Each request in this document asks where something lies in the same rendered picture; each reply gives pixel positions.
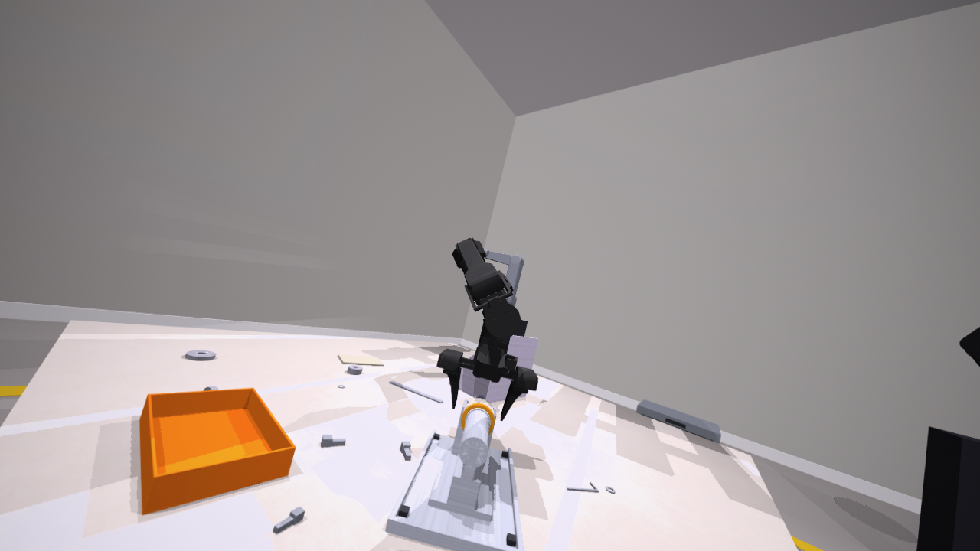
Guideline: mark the orange open tray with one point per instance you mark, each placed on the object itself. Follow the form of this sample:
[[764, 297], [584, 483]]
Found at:
[[196, 445]]

